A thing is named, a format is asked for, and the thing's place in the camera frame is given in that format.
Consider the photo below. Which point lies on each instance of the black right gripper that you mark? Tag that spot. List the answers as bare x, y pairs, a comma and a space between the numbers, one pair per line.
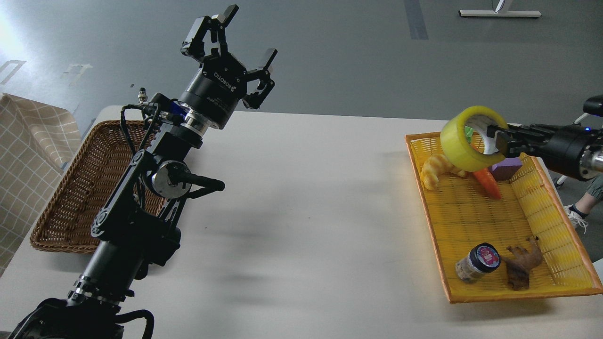
560, 147

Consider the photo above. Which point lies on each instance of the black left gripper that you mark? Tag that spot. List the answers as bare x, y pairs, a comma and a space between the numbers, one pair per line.
220, 83

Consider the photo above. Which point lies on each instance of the yellow tape roll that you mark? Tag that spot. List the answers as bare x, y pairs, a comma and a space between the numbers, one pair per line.
459, 151

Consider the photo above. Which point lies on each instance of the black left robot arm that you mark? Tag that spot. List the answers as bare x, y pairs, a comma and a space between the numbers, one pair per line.
137, 226

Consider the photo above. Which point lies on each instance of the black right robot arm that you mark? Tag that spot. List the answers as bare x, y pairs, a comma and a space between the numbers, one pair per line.
592, 159

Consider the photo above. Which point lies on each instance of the purple cube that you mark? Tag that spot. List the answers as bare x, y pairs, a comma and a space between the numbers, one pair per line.
506, 169

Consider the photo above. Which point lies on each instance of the toy carrot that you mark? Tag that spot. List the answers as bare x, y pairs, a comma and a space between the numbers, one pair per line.
483, 176

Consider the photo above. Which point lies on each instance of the toy croissant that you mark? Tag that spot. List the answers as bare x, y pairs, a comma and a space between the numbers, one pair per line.
435, 166

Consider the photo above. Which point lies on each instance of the yellow plastic basket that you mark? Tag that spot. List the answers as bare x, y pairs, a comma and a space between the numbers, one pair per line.
461, 216

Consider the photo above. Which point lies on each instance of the small jar blue lid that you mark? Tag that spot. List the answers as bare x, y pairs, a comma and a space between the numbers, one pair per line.
482, 260

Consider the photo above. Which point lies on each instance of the brown toy animal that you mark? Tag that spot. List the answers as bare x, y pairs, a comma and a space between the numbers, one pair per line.
519, 267

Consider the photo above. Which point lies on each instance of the white stand base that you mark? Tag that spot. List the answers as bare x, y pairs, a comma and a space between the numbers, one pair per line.
501, 10

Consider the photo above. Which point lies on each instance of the beige checkered cloth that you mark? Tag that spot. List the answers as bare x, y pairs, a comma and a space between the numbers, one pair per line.
37, 141

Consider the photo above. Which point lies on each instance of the brown wicker basket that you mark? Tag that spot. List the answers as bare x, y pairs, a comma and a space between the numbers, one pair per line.
64, 225

